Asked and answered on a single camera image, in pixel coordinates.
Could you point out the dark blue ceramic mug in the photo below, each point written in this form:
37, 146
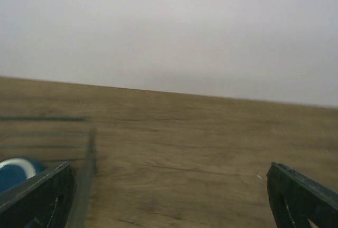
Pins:
18, 169

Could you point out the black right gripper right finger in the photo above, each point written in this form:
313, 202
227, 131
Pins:
298, 201

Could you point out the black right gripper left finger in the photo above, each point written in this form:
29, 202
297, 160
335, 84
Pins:
44, 200

